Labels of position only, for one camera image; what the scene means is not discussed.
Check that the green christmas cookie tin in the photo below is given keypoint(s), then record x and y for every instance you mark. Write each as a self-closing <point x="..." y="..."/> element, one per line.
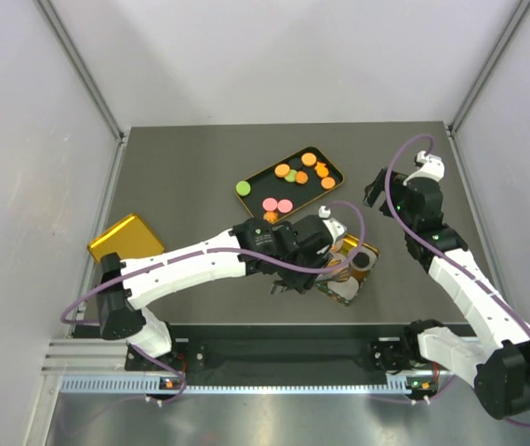
<point x="339" y="254"/>

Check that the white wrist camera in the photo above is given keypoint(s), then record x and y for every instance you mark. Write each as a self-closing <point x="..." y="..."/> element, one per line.
<point x="428" y="166"/>
<point x="336" y="229"/>

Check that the green round cookie centre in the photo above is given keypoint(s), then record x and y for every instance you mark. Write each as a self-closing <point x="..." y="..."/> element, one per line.
<point x="291" y="176"/>

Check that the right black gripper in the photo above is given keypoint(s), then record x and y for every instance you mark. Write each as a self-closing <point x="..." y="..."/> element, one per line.
<point x="374" y="190"/>

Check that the round orange cookie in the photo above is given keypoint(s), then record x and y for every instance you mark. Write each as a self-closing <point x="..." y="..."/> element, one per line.
<point x="328" y="183"/>
<point x="308" y="159"/>
<point x="282" y="170"/>

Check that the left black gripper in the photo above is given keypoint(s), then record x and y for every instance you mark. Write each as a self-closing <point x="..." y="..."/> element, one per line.
<point x="301" y="282"/>

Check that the pink round cookie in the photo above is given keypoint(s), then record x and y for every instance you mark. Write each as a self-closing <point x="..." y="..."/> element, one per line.
<point x="270" y="204"/>
<point x="285" y="206"/>

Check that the round orange cookie top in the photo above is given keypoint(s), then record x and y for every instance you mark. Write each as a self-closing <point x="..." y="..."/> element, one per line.
<point x="308" y="159"/>

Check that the black cookie tray gold rim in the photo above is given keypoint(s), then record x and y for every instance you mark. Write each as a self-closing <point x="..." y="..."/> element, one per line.
<point x="266" y="184"/>

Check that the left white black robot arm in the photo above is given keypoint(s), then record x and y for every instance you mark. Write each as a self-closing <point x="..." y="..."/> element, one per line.
<point x="129" y="286"/>

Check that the black round cookie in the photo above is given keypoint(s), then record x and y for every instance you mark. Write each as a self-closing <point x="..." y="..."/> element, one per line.
<point x="361" y="261"/>

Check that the gold tin lid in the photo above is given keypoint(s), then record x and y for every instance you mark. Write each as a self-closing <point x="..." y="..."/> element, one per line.
<point x="130" y="237"/>

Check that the white paper cookie cup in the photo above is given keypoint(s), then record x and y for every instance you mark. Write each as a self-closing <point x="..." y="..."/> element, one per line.
<point x="346" y="290"/>
<point x="371" y="253"/>

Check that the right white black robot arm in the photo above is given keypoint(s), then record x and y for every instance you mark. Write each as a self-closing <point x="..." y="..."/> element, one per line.
<point x="497" y="366"/>

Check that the round orange cookie left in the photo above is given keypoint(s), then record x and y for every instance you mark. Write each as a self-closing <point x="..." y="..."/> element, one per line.
<point x="282" y="170"/>

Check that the green round cookie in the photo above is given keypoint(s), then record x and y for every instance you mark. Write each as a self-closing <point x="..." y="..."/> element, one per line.
<point x="291" y="176"/>
<point x="243" y="188"/>

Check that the orange fish cookie on tray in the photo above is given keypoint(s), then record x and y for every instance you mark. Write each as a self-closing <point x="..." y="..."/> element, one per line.
<point x="321" y="170"/>

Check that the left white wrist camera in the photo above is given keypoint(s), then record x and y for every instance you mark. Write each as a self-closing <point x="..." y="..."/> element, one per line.
<point x="336" y="229"/>

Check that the green round cookie left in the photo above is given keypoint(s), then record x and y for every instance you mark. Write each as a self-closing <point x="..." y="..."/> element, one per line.
<point x="243" y="188"/>

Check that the white slotted cable duct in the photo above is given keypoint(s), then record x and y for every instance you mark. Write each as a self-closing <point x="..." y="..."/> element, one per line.
<point x="162" y="385"/>

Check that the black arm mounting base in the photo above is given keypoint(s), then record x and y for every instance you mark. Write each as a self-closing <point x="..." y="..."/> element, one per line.
<point x="290" y="353"/>

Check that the round orange cookie right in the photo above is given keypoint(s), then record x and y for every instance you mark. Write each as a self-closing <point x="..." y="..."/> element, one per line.
<point x="328" y="183"/>

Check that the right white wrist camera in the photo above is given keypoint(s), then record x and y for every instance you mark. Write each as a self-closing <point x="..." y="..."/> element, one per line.
<point x="428" y="166"/>

